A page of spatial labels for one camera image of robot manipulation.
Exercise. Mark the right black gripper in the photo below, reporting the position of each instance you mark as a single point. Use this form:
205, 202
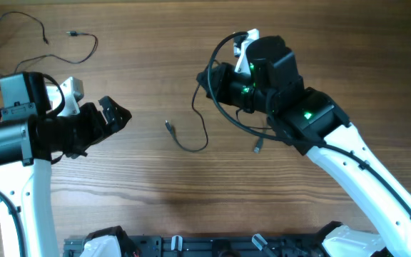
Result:
220, 89

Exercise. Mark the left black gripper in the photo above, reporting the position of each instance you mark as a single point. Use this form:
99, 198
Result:
99, 130

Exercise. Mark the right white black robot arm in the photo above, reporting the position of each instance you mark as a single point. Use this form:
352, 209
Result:
266, 79

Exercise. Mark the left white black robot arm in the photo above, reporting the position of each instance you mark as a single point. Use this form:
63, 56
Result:
41, 117

